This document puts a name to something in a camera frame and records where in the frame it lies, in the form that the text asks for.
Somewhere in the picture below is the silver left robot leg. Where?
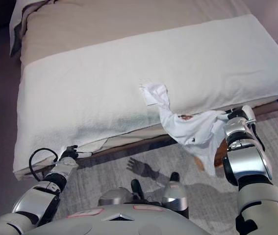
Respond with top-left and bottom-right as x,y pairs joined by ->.
98,179 -> 145,207

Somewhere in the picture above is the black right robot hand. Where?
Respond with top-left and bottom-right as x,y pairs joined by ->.
217,104 -> 256,123

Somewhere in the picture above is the white garment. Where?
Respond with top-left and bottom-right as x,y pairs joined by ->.
138,79 -> 229,177

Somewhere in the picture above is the bed with white blanket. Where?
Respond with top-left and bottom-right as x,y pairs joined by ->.
13,14 -> 278,181

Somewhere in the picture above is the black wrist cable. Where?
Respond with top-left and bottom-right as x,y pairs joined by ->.
28,147 -> 59,182
247,121 -> 266,152

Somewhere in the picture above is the beige duvet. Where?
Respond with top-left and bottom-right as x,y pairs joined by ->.
19,0 -> 253,67

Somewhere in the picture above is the silver right robot leg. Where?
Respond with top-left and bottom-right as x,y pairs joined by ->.
161,171 -> 190,219

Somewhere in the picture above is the silver robot leg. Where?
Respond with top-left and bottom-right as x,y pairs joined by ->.
161,171 -> 190,219
98,179 -> 145,207

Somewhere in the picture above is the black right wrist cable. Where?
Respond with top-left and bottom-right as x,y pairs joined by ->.
247,121 -> 266,152

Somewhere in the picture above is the white folded bed sheet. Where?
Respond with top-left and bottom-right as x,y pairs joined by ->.
8,0 -> 45,58

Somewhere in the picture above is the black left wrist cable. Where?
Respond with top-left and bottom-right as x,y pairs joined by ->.
28,147 -> 59,182

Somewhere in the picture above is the grey robot torso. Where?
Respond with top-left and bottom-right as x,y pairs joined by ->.
22,204 -> 212,235

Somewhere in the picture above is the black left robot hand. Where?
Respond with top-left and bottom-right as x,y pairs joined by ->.
59,144 -> 93,160

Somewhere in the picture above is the brown bed frame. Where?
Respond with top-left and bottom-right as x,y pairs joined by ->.
25,96 -> 278,176

